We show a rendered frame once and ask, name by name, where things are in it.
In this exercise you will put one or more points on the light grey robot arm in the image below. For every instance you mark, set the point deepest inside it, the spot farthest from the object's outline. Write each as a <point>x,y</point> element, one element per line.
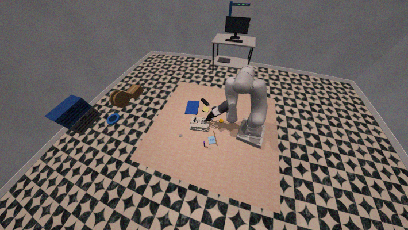
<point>244,83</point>

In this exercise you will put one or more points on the light blue sticky note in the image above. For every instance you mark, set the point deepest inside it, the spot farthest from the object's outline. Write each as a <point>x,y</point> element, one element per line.
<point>211,140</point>

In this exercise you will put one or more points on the beige desk phone body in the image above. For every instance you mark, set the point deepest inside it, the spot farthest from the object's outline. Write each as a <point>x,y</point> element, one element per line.
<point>199,120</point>

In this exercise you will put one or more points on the beige telephone handset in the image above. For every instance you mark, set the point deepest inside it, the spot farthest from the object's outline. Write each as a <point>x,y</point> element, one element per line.
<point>199,126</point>

